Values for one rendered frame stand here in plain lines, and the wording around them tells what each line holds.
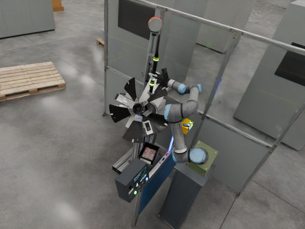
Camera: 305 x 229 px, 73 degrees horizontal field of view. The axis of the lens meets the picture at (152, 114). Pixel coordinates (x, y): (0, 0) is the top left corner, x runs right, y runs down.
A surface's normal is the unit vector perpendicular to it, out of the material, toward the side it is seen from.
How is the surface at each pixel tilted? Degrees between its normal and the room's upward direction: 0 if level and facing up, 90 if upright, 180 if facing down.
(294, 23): 90
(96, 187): 0
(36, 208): 0
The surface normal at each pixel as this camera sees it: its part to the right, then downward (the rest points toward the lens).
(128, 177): -0.07, -0.86
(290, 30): -0.62, 0.42
